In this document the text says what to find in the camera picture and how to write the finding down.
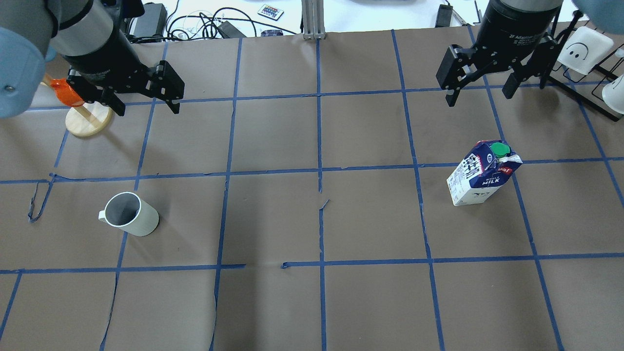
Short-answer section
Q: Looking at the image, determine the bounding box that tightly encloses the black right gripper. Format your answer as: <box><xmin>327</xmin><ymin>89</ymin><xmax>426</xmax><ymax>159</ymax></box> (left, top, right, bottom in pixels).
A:
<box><xmin>435</xmin><ymin>0</ymin><xmax>561</xmax><ymax>107</ymax></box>

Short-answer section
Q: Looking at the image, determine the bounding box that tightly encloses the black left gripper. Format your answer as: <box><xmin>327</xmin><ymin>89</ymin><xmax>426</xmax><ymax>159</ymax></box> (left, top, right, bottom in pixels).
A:
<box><xmin>62</xmin><ymin>30</ymin><xmax>185</xmax><ymax>116</ymax></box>

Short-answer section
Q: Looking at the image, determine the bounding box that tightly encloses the blue white milk carton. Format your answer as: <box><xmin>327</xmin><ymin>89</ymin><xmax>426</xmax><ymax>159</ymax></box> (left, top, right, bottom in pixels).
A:
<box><xmin>446</xmin><ymin>140</ymin><xmax>524</xmax><ymax>207</ymax></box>

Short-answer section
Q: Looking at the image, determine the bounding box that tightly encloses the white ribbed mug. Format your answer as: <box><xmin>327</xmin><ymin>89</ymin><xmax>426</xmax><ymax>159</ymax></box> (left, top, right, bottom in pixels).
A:
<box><xmin>98</xmin><ymin>192</ymin><xmax>159</xmax><ymax>237</ymax></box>

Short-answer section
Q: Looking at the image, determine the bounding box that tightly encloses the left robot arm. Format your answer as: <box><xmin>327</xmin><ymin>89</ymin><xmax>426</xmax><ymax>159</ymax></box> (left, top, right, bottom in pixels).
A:
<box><xmin>0</xmin><ymin>0</ymin><xmax>185</xmax><ymax>118</ymax></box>

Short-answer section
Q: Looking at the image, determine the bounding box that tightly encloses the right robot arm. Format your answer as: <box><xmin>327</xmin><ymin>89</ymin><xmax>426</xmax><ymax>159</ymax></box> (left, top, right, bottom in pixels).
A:
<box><xmin>435</xmin><ymin>0</ymin><xmax>624</xmax><ymax>107</ymax></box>

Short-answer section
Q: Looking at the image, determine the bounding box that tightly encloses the orange cup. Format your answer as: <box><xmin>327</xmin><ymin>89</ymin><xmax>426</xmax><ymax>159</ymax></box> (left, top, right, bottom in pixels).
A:
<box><xmin>49</xmin><ymin>78</ymin><xmax>85</xmax><ymax>108</ymax></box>

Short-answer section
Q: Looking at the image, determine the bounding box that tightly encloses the wooden mug tree stand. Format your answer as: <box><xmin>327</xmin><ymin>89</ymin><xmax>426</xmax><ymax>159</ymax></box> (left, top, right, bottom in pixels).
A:
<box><xmin>41</xmin><ymin>73</ymin><xmax>113</xmax><ymax>138</ymax></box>

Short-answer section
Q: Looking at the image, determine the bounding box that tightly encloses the black box device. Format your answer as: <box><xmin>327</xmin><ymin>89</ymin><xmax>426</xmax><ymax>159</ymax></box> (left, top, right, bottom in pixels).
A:
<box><xmin>129</xmin><ymin>3</ymin><xmax>167</xmax><ymax>43</ymax></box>

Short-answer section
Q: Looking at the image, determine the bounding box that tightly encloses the black power brick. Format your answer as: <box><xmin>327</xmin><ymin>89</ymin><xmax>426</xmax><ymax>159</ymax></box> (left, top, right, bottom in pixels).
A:
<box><xmin>435</xmin><ymin>4</ymin><xmax>454</xmax><ymax>27</ymax></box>

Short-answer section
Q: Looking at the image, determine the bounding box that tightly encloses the white smiley face mug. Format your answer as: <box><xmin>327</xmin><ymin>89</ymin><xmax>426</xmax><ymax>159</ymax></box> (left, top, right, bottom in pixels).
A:
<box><xmin>557</xmin><ymin>26</ymin><xmax>614</xmax><ymax>76</ymax></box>

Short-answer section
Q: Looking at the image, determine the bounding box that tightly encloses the black power adapter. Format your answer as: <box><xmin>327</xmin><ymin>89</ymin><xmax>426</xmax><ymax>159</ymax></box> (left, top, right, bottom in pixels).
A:
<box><xmin>216</xmin><ymin>21</ymin><xmax>247</xmax><ymax>39</ymax></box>

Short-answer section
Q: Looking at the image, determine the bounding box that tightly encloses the white mug on rack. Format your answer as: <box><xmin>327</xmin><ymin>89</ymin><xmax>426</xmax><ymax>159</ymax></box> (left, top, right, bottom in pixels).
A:
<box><xmin>601</xmin><ymin>74</ymin><xmax>624</xmax><ymax>114</ymax></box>

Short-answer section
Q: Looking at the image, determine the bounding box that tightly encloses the small remote control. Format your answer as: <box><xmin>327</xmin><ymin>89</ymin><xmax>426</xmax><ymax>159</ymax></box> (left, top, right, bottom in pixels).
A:
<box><xmin>257</xmin><ymin>4</ymin><xmax>284</xmax><ymax>21</ymax></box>

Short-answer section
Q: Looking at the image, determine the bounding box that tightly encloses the black wire cup rack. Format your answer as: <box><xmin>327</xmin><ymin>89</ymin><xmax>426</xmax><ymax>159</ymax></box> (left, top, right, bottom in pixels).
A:
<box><xmin>548</xmin><ymin>9</ymin><xmax>623</xmax><ymax>122</ymax></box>

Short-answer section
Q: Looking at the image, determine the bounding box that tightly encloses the aluminium frame post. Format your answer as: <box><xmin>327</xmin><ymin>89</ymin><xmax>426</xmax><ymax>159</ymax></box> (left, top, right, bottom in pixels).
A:
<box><xmin>301</xmin><ymin>0</ymin><xmax>326</xmax><ymax>40</ymax></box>

